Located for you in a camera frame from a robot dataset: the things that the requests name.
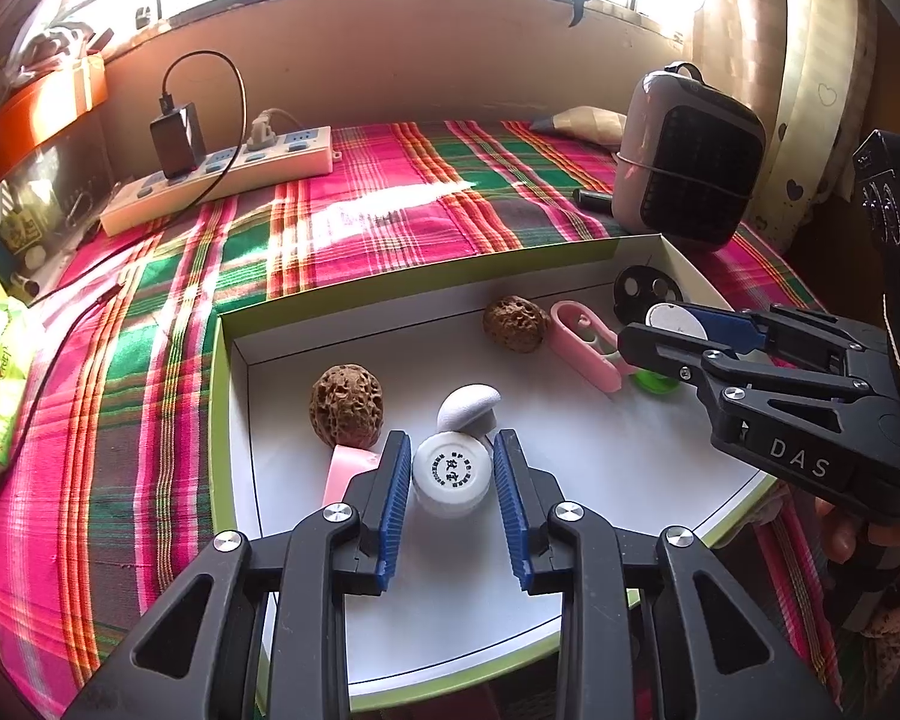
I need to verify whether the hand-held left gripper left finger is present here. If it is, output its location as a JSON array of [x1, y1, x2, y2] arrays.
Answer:
[[64, 430, 413, 720]]

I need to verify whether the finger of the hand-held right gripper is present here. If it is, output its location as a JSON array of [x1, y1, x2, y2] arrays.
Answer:
[[619, 322, 871, 407], [690, 304, 892, 381]]

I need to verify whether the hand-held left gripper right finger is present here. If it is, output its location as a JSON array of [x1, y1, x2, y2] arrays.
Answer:
[[493, 429, 833, 720]]

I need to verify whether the pink oblong plastic case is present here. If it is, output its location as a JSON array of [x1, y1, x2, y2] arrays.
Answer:
[[322, 444, 380, 503]]

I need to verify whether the white bottle with printed cap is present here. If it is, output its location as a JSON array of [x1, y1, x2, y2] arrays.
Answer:
[[412, 433, 492, 518]]

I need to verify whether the small pink tool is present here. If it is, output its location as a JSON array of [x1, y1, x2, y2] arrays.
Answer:
[[550, 301, 637, 393]]

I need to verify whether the green and white cardboard box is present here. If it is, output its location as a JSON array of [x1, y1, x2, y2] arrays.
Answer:
[[208, 234, 785, 713]]

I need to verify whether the brown walnut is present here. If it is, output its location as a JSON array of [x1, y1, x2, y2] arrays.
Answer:
[[309, 365, 385, 451], [483, 295, 550, 352]]

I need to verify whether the white egg-shaped object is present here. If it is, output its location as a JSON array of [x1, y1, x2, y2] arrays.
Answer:
[[436, 384, 502, 436]]

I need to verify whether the person's right hand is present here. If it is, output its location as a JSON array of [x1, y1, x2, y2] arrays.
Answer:
[[816, 495, 900, 567]]

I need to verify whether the black and white round disc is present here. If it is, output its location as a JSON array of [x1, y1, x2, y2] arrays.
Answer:
[[613, 261, 683, 320]]

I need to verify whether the small heater with black grille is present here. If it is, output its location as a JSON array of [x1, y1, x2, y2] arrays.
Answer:
[[615, 62, 767, 252]]

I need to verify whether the beige bag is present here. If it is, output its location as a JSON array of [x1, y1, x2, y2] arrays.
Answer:
[[532, 106, 629, 147]]

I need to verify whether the beige heart print curtain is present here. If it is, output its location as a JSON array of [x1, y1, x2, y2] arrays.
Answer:
[[690, 0, 882, 241]]

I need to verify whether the pink and green plaid cloth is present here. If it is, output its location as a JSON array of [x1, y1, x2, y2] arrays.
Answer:
[[0, 120, 848, 713]]

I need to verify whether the white power strip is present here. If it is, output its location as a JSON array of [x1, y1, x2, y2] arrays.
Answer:
[[99, 125, 338, 235]]

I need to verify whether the white plug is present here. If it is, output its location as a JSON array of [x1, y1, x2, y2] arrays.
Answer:
[[251, 109, 302, 152]]

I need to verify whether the green tissue pack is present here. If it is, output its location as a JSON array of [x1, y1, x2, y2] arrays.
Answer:
[[0, 298, 46, 488]]

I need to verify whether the clear plastic container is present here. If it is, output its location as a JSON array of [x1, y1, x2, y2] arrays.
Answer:
[[0, 127, 121, 245]]

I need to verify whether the orange box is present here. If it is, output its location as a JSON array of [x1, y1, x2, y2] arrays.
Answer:
[[0, 56, 110, 166]]

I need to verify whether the thin black cable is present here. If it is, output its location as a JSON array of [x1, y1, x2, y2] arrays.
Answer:
[[0, 281, 125, 497]]

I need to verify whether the black charger with cable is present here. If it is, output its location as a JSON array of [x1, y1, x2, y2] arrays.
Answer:
[[148, 51, 246, 200]]

